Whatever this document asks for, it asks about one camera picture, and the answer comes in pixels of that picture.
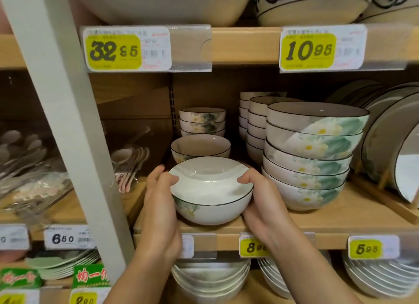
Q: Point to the white metal shelf post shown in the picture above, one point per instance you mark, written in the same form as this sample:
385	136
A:
65	117

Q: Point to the person's left hand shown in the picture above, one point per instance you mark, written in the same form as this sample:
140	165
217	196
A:
160	222

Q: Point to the green sale tag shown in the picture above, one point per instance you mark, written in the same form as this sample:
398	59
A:
19	278
90	276

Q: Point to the white black-rimmed floral bowl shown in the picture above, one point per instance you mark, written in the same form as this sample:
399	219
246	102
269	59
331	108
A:
200	146
209	195

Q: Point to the small floral bowl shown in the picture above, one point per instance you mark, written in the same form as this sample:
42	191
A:
202	125
202	114
202	133

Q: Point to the wooden plate rack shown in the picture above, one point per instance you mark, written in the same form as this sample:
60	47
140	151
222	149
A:
383	195

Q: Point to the person's right hand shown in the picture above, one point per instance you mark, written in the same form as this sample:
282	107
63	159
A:
270	215

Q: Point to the person's right forearm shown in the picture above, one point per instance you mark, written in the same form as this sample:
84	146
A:
311	274

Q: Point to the yellow and white price label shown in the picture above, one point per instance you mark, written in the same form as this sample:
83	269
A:
322	48
124	50

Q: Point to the person's right thumb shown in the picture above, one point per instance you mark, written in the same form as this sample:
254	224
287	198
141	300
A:
250	177

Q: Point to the wooden shelf board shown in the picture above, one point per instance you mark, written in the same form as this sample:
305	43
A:
327	222
242	45
65	212

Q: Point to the small yellow price label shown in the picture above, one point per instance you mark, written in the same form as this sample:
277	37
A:
373	247
250	246

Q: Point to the blue and white patterned bowl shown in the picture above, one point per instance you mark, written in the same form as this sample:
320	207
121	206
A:
396	6
311	6

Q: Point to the person's left thumb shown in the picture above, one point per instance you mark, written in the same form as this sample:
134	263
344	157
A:
168	178

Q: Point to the large cream ceramic bowl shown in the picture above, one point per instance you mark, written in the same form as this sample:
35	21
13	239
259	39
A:
163	2

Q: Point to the clear plastic label holder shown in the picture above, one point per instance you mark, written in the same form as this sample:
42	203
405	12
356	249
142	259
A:
191	48

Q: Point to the stack of medium floral bowls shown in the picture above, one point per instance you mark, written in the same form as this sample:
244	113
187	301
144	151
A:
243	117
257	127

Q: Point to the stack of white plates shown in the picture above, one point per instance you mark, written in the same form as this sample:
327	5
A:
379	274
271	277

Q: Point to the row of upright black-rimmed plates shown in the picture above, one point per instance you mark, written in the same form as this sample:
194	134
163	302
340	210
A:
389	133

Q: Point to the pack of ceramic spoons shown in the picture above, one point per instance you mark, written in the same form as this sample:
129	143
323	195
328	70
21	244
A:
129	164

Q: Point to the person's left forearm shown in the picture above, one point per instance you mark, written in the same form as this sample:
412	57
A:
144	281

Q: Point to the packs of spoons in plastic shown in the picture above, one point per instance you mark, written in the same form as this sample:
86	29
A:
29	169

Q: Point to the stack of green plates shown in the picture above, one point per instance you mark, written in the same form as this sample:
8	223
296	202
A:
62	263

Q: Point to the stack of white bowls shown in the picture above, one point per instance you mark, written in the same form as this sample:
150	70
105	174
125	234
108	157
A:
209	281

